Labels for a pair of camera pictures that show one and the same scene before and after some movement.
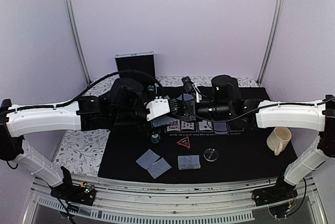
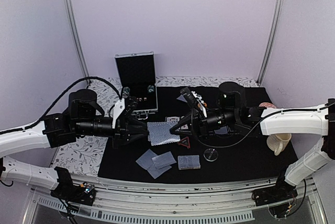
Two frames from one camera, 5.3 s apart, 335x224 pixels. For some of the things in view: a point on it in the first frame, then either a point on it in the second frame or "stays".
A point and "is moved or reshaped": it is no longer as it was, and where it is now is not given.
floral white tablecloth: [79, 152] stays
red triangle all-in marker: [185, 142] stays
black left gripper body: [125, 118] to [87, 127]
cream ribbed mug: [278, 139] stays
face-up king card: [175, 125] is moved or reshaped
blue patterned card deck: [163, 121] to [159, 133]
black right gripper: [190, 112] to [189, 119]
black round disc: [210, 154] stays
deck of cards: [189, 161] stays
